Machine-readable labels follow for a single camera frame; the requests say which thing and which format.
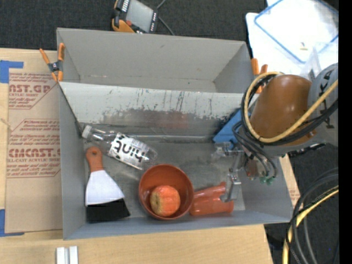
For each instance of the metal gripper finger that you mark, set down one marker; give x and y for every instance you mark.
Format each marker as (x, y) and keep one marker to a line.
(226, 149)
(234, 187)

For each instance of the blue block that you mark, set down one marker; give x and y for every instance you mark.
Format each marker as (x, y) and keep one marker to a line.
(226, 132)

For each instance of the orange plastic bottle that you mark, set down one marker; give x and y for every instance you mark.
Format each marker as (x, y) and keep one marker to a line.
(206, 202)

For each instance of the orange bowl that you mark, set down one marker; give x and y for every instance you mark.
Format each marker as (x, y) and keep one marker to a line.
(165, 175)

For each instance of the orange toy fruit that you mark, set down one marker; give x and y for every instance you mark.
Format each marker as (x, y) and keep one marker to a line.
(165, 201)

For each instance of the clear plastic bottle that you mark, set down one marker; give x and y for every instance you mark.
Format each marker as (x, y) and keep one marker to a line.
(129, 148)

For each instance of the grey metal bin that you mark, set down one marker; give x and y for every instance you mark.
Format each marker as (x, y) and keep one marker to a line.
(165, 65)

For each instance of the orange white black brush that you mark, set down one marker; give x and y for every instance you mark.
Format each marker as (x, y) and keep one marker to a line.
(103, 187)

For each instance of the brown cardboard board red print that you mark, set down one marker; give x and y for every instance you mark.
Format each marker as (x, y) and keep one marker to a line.
(33, 197)

